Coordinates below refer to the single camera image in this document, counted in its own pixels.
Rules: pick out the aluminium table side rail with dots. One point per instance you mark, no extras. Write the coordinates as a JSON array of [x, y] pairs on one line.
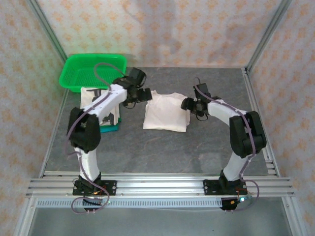
[[248, 81], [45, 167]]

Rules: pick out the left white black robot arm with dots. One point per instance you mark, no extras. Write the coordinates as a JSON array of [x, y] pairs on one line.
[[83, 132]]

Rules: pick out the aluminium frame post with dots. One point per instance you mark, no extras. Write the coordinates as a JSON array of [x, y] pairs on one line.
[[268, 34], [51, 34]]

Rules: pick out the teal t-shirt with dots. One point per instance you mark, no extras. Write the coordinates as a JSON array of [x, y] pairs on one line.
[[109, 128]]

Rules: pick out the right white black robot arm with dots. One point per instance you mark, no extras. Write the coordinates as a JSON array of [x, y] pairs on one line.
[[248, 135]]

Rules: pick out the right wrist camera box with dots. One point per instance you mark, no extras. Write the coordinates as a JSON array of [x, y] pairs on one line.
[[203, 89]]

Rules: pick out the plain white t-shirt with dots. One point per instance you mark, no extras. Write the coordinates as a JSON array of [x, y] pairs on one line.
[[167, 115]]

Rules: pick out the aluminium frame leg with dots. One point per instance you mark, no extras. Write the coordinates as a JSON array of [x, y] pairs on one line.
[[292, 218], [23, 218]]

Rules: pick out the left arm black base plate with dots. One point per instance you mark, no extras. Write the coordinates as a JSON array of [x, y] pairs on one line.
[[110, 188]]

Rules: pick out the green plastic basket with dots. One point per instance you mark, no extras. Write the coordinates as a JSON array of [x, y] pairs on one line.
[[73, 76]]

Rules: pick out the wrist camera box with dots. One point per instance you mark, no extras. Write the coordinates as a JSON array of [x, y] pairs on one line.
[[203, 89], [136, 75]]

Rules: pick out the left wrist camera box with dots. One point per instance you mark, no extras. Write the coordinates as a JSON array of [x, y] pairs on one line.
[[136, 75]]

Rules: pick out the aluminium mounting rail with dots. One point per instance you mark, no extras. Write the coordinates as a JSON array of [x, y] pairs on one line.
[[160, 184]]

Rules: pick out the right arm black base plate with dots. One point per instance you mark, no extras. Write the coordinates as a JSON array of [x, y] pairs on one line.
[[209, 188]]

